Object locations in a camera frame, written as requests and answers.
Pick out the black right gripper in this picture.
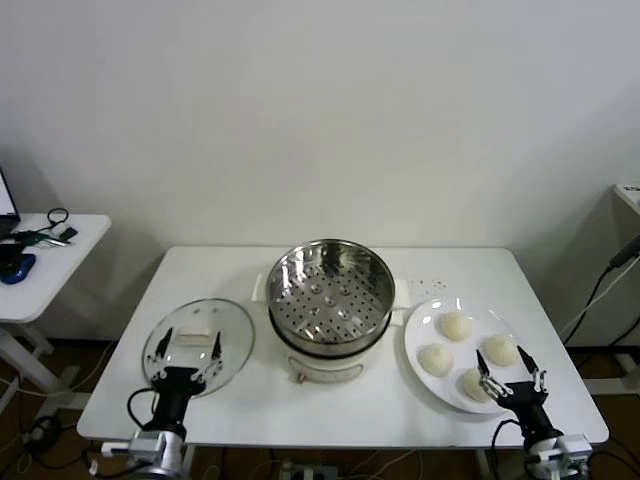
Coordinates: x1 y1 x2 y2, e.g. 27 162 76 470
474 344 562 445

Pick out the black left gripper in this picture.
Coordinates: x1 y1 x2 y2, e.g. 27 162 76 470
145 327 225 432

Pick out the white steamed baozi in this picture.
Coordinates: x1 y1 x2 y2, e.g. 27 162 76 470
457 367 494 402
417 343 454 377
482 333 520 367
438 311 475 344

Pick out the round glass pot lid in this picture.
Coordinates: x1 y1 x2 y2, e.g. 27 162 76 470
141 297 256 399

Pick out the perforated steel steamer basket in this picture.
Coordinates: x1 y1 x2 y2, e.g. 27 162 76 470
265 238 396 357

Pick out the round white plate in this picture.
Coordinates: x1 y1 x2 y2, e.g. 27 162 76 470
403 297 532 415

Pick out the white electric cooker pot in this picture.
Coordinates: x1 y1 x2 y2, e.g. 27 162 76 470
253 272 411 386

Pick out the white side table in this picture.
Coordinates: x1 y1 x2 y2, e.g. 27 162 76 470
0 213 112 401

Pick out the grey floor power strip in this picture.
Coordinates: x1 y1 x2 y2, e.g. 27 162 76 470
279 462 341 480

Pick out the white cabinet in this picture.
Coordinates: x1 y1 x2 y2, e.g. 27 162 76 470
582 182 640 396

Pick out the open black laptop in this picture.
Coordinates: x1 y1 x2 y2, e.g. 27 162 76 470
0 164 22 239

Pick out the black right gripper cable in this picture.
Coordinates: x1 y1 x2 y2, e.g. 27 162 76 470
491 418 527 480

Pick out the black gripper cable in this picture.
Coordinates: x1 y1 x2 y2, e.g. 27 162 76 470
126 388 162 432
491 418 527 480

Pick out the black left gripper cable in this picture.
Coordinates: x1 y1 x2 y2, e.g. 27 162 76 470
126 388 162 432

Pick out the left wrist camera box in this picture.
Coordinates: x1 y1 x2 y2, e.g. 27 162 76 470
127 432 169 464

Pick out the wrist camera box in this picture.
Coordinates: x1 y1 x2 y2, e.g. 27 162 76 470
552 433 594 469
127 432 169 464

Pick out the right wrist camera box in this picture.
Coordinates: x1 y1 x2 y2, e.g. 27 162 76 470
552 433 594 469

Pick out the black plug with cable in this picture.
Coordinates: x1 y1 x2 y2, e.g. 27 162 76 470
558 234 640 346

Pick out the green cable bundle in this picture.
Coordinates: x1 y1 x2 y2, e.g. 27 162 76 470
9 227 74 247

